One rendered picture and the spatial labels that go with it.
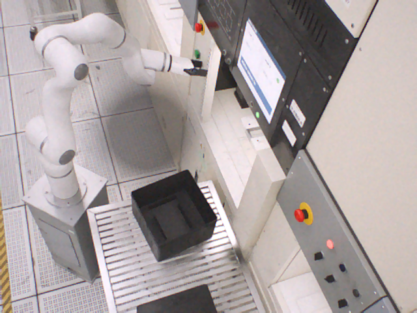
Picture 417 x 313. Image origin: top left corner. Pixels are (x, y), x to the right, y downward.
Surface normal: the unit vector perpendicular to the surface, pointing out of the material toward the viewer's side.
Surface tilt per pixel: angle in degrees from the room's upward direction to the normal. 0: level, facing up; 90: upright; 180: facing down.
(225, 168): 0
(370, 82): 90
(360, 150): 90
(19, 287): 0
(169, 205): 0
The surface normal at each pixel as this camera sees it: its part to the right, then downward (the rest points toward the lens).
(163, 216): 0.11, -0.58
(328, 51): -0.94, 0.21
